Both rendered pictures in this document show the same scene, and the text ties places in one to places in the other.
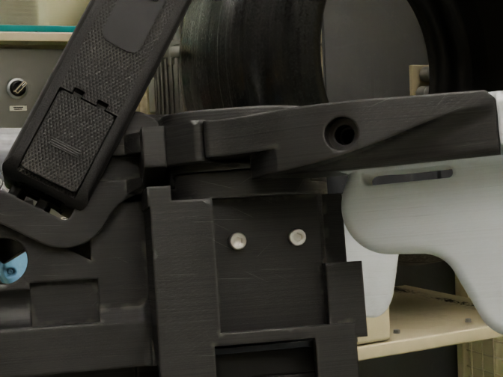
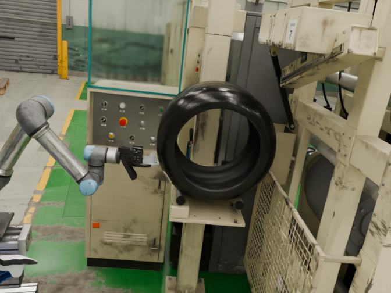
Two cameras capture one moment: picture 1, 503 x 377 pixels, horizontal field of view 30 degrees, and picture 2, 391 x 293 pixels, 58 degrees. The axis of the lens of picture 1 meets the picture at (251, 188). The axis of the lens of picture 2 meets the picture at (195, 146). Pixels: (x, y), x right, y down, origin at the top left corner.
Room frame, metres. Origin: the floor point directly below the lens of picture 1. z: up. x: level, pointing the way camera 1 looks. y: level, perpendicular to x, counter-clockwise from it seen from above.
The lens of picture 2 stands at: (-0.20, -0.72, 1.67)
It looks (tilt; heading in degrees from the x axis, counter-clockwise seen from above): 18 degrees down; 22
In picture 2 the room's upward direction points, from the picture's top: 7 degrees clockwise
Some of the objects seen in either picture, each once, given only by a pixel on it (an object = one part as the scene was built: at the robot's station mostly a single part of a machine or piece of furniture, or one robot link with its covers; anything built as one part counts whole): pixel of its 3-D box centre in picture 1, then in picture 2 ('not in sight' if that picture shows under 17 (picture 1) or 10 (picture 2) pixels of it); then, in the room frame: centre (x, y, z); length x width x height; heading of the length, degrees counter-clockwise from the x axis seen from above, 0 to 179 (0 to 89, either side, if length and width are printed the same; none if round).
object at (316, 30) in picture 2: not in sight; (303, 32); (1.41, -0.50, 1.71); 0.61 x 0.25 x 0.15; 26
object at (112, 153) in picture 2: not in sight; (113, 155); (1.11, 0.22, 1.06); 0.08 x 0.05 x 0.08; 26
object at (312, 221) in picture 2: not in sight; (318, 210); (2.12, -0.74, 0.61); 0.33 x 0.06 x 0.86; 116
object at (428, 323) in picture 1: (375, 316); (205, 204); (1.39, -0.18, 0.80); 0.37 x 0.36 x 0.02; 116
